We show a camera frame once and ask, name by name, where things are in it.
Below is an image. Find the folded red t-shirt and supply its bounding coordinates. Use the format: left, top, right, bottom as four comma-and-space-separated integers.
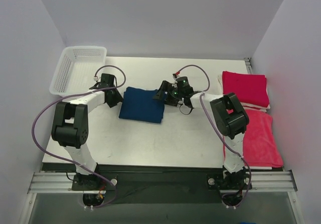
222, 71, 270, 108

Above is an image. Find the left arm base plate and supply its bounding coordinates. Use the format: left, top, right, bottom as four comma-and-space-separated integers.
71, 173, 114, 191

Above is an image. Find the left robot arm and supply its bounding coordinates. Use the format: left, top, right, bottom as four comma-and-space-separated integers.
51, 89, 123, 190

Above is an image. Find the aluminium rail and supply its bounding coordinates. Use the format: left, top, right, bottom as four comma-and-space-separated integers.
28, 171, 297, 194

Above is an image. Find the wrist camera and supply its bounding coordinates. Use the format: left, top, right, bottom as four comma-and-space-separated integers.
174, 76, 194, 98
90, 73, 117, 89

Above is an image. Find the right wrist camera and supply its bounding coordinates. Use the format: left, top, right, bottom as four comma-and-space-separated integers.
174, 76, 194, 98

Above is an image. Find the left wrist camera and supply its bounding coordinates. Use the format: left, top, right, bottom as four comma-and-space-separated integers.
90, 73, 117, 89

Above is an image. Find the white plastic basket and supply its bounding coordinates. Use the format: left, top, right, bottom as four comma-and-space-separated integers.
49, 46, 107, 96

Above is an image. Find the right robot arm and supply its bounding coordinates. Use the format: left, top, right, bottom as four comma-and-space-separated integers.
152, 77, 249, 188

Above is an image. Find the pink towel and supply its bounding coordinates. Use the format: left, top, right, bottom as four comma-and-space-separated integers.
222, 108, 284, 169

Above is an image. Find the blue t-shirt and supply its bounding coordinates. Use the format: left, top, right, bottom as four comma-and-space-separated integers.
118, 87, 165, 124

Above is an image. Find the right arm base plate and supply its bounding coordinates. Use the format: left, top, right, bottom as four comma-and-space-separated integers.
207, 172, 250, 191

